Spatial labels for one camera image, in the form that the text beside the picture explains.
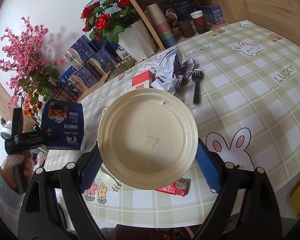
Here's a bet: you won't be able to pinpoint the cream plastic spork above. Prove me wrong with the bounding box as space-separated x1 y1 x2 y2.
98 164 121 192

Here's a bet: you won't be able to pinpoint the red transparent lighter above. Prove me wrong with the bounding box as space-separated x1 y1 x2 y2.
155 178 191 197

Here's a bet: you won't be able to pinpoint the dark blue paper box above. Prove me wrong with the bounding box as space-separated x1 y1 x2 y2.
41 99 84 150

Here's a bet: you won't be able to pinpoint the cream instant noodle bowl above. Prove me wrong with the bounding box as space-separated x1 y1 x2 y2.
97 88 198 190

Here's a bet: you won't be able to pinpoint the white grey paper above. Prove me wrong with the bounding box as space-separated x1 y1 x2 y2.
151 47 194 95

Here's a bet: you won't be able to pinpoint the left hand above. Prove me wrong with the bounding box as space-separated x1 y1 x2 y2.
0 152 34 191

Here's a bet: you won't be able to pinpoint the fluffy light blue sleeve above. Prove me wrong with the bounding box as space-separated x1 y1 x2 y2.
0 173 23 235

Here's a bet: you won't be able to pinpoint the pink blossom branches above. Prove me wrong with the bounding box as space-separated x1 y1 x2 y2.
0 17 64 117

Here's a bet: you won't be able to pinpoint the blue gift box lower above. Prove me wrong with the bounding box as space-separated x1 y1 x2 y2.
68 63 101 93

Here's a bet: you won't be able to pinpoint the blue gift box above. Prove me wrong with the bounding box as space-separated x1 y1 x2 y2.
87 48 117 76
68 63 101 93
63 35 97 69

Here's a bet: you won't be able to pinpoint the green plaid rabbit tablecloth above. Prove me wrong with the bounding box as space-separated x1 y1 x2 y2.
43 19 300 227

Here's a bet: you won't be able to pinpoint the black plastic fork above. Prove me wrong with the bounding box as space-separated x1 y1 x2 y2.
191 70 204 105

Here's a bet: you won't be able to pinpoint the red white cigarette pack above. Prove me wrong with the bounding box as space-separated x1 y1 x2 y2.
132 70 154 90

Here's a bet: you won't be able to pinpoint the gold foil tray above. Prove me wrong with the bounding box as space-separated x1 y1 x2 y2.
105 56 136 82

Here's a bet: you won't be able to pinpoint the blue gift box middle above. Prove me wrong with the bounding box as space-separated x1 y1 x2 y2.
87 48 117 76

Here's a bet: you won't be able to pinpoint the blue gift box top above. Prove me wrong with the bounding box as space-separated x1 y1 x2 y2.
63 35 97 69

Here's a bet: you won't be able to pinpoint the white blue milk carton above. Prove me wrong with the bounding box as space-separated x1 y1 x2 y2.
115 44 130 61

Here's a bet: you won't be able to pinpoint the white flower vase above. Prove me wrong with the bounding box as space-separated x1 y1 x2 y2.
118 20 156 62

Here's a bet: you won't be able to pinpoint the dark brown glass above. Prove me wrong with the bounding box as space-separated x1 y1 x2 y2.
178 19 195 38

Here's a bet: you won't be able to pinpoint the red rose bouquet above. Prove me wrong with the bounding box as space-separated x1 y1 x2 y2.
80 0 140 43

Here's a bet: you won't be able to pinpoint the stack of coloured paper cups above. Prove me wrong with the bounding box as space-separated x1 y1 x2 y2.
147 3 177 48

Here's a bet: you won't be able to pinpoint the dark red drink cup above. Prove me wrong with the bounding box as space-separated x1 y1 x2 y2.
190 10 209 34

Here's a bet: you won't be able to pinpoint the purple small box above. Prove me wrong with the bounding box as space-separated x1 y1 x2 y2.
202 5 225 25

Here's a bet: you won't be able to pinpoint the white security camera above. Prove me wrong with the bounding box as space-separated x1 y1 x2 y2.
0 120 12 140

